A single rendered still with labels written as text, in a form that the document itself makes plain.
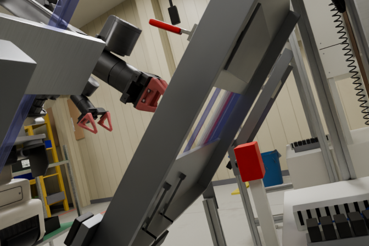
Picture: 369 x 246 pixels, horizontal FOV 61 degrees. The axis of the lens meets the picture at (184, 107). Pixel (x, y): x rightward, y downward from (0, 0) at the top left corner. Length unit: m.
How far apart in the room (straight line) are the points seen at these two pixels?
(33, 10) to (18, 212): 0.77
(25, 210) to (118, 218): 0.82
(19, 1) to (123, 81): 0.37
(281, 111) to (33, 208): 3.69
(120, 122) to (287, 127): 3.08
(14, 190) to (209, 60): 1.05
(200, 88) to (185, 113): 0.05
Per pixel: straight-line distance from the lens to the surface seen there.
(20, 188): 1.39
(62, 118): 6.99
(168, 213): 0.91
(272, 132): 4.60
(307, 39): 1.19
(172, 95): 0.49
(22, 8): 0.86
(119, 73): 0.61
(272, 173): 4.13
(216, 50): 0.48
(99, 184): 6.78
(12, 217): 1.32
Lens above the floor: 0.90
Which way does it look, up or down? 5 degrees up
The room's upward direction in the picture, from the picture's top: 15 degrees counter-clockwise
